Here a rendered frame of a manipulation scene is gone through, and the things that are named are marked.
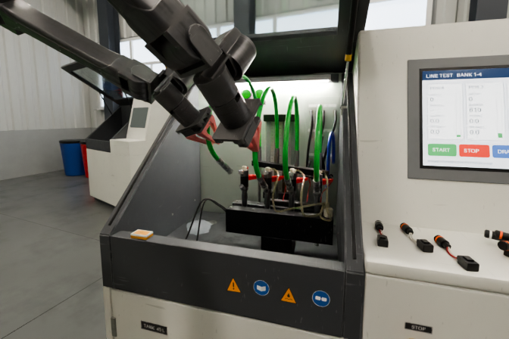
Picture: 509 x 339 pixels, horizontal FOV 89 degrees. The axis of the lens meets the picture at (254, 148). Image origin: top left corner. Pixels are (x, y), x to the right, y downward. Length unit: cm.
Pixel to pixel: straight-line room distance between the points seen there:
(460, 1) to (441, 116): 427
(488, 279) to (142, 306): 81
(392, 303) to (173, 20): 66
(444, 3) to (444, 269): 461
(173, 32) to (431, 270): 62
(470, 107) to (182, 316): 96
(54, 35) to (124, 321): 77
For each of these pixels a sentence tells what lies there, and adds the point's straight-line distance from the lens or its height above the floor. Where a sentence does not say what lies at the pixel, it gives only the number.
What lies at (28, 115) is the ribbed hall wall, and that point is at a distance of 755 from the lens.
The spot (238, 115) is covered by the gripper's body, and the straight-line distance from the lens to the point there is 45.
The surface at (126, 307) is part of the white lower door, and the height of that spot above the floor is 74.
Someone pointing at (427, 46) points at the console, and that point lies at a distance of 96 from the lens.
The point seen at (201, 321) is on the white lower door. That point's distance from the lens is 82.
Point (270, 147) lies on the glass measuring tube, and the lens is 111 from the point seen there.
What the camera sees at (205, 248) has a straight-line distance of 71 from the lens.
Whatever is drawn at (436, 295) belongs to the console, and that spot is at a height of 93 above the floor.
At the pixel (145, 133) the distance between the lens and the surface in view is 366.
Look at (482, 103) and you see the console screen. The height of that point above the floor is 132.
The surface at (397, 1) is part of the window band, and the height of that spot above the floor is 303.
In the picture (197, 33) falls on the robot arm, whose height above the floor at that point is 139.
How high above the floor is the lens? 128
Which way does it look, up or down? 7 degrees down
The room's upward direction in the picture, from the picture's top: straight up
